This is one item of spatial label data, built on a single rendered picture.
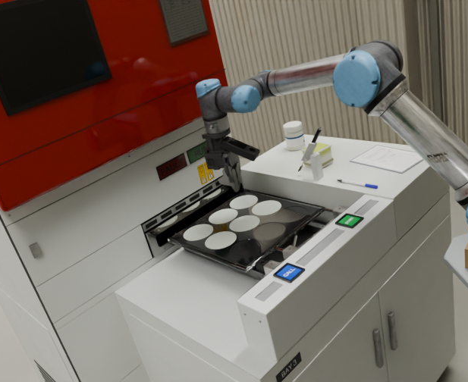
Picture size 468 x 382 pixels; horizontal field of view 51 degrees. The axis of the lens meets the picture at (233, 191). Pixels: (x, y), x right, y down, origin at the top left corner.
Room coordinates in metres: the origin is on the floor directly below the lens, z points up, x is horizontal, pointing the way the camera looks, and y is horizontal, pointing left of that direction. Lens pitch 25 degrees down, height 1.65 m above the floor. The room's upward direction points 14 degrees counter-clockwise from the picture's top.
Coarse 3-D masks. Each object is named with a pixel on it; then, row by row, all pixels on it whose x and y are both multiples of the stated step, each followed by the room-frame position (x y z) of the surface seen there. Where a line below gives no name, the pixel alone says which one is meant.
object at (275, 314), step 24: (384, 216) 1.16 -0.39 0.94; (312, 240) 1.09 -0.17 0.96; (336, 240) 1.06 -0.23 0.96; (360, 240) 1.08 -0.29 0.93; (384, 240) 1.15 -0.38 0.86; (312, 264) 0.98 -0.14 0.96; (336, 264) 1.01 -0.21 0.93; (360, 264) 1.07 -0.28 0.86; (264, 288) 0.94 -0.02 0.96; (288, 288) 0.91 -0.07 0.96; (312, 288) 0.94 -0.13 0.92; (336, 288) 1.00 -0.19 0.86; (240, 312) 0.91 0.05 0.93; (264, 312) 0.85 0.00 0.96; (288, 312) 0.89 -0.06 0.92; (312, 312) 0.93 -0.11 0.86; (264, 336) 0.86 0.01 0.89; (288, 336) 0.88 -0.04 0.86
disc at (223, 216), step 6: (222, 210) 1.50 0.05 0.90; (228, 210) 1.49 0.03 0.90; (234, 210) 1.48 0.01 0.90; (210, 216) 1.48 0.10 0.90; (216, 216) 1.47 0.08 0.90; (222, 216) 1.46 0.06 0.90; (228, 216) 1.45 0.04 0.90; (234, 216) 1.44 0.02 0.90; (216, 222) 1.43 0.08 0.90; (222, 222) 1.42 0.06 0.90
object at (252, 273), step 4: (192, 252) 1.41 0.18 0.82; (204, 256) 1.36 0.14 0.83; (212, 260) 1.33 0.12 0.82; (220, 264) 1.30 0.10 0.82; (224, 264) 1.28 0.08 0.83; (232, 268) 1.26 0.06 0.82; (256, 268) 1.18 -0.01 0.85; (240, 272) 1.23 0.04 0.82; (244, 272) 1.21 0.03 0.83; (248, 272) 1.20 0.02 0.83; (252, 272) 1.19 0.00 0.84; (256, 272) 1.17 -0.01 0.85; (260, 272) 1.16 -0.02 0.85; (264, 272) 1.16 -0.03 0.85; (252, 276) 1.19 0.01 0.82; (256, 276) 1.17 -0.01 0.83; (260, 276) 1.16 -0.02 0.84
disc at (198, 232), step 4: (200, 224) 1.44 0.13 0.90; (204, 224) 1.43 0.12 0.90; (208, 224) 1.43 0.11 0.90; (192, 228) 1.43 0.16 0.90; (196, 228) 1.42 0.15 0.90; (200, 228) 1.41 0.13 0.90; (204, 228) 1.41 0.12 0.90; (208, 228) 1.40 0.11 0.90; (212, 228) 1.39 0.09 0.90; (188, 232) 1.41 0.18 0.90; (192, 232) 1.40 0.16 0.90; (196, 232) 1.39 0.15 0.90; (200, 232) 1.39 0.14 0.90; (204, 232) 1.38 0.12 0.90; (208, 232) 1.38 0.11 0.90; (184, 236) 1.38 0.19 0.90; (188, 236) 1.38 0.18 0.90; (192, 236) 1.37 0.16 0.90; (196, 236) 1.36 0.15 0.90; (200, 236) 1.36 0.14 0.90; (204, 236) 1.35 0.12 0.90; (192, 240) 1.35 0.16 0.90
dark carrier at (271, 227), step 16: (224, 208) 1.51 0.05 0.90; (288, 208) 1.40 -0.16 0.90; (304, 208) 1.38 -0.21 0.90; (192, 224) 1.45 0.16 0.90; (224, 224) 1.40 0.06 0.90; (272, 224) 1.32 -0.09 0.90; (288, 224) 1.30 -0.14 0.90; (240, 240) 1.28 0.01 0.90; (256, 240) 1.25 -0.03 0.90; (272, 240) 1.23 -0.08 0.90; (224, 256) 1.21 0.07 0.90; (240, 256) 1.19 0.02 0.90; (256, 256) 1.17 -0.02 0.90
